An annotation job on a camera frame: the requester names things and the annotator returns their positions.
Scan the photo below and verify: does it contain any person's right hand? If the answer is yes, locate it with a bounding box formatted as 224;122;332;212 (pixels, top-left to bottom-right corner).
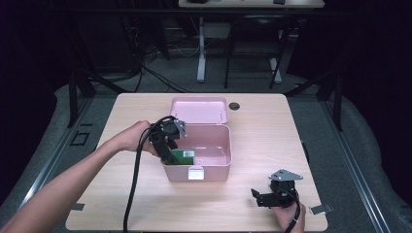
271;201;307;233

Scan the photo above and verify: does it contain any black horizontal frame bar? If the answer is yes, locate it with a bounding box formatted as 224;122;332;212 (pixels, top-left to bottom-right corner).
48;8;358;17

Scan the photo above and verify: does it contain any grey metal box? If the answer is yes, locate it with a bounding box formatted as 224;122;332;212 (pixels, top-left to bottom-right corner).
203;22;231;41

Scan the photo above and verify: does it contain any green carton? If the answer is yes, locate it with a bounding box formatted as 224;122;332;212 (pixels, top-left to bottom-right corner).
170;149;196;166

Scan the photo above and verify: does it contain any aluminium floor rail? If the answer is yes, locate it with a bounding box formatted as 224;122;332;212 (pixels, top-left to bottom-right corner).
322;98;395;233
0;96;95;233

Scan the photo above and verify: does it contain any white desk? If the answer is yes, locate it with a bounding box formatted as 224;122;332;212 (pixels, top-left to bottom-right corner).
178;0;326;84

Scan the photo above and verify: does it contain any black floor cable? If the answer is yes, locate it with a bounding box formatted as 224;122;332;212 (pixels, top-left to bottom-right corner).
141;64;192;94

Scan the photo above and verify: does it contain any white floor cable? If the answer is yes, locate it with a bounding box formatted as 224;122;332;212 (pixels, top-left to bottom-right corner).
170;44;201;58

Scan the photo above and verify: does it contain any person's left hand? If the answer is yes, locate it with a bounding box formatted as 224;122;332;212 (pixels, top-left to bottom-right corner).
121;119;160;156

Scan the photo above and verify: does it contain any black tape square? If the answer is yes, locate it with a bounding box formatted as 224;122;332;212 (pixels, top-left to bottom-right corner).
69;131;90;147

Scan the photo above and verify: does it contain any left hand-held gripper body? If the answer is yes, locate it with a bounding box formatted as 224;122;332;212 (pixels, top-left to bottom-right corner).
148;116;189;145

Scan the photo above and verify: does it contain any black gripper cable with tie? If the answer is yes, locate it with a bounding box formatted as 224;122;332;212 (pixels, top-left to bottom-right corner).
276;187;302;233

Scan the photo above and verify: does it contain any black metal frame stand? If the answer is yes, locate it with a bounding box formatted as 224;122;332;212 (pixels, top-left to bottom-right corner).
285;69;345;132
66;32;130;129

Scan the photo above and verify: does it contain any dark curtain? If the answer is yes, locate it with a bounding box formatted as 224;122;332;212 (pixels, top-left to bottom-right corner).
0;0;71;198
288;0;412;208

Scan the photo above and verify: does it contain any thick black gripper cable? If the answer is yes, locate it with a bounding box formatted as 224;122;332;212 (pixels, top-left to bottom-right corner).
121;115;178;233

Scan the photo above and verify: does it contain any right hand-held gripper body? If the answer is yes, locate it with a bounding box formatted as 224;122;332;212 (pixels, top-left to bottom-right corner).
267;168;304;208

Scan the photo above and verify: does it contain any black chair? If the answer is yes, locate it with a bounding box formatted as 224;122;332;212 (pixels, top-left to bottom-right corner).
223;13;290;90

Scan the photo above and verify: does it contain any hanging cable bundle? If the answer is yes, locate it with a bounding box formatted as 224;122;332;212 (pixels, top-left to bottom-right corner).
121;13;154;76

